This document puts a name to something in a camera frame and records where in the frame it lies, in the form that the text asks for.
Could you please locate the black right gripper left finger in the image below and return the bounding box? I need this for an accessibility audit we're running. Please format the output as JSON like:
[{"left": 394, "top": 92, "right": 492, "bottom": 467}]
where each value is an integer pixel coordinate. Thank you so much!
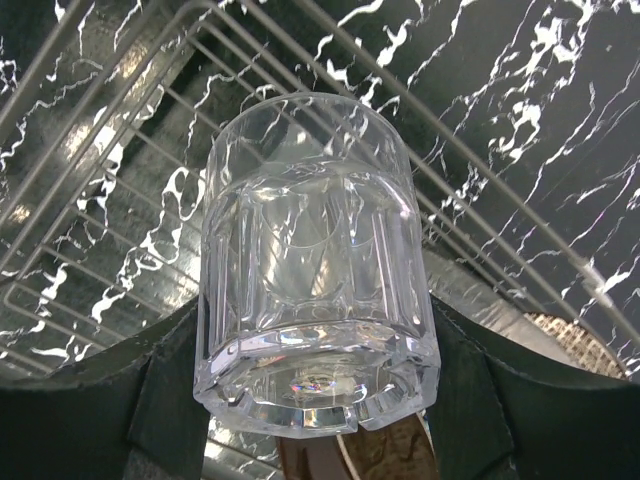
[{"left": 1, "top": 302, "right": 210, "bottom": 479}]

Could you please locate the wire dish rack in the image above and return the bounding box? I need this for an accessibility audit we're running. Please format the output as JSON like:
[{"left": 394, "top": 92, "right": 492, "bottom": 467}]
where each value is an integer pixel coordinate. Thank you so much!
[{"left": 1, "top": 1, "right": 639, "bottom": 379}]

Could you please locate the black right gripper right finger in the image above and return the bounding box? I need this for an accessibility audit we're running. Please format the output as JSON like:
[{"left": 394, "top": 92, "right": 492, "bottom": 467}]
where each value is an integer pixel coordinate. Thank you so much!
[{"left": 427, "top": 299, "right": 639, "bottom": 479}]

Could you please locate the beige patterned bowl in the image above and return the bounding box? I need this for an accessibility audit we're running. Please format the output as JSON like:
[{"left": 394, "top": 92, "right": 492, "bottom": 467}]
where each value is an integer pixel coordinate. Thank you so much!
[{"left": 525, "top": 312, "right": 630, "bottom": 380}]

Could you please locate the clear drinking glass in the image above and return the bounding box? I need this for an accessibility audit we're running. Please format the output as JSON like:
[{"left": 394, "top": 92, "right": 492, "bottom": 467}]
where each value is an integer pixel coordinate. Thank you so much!
[{"left": 193, "top": 93, "right": 441, "bottom": 438}]

